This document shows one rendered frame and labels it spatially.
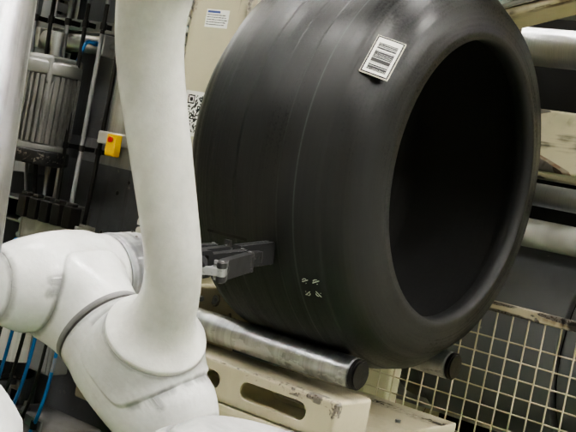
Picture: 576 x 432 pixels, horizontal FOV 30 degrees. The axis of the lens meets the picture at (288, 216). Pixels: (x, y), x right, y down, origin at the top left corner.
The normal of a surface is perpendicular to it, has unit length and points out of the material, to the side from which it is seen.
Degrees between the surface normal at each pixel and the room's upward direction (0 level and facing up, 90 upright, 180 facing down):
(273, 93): 77
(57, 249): 37
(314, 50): 64
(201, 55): 90
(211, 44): 90
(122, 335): 70
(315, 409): 90
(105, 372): 102
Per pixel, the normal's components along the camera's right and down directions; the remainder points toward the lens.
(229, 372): -0.59, -0.07
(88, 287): 0.28, -0.52
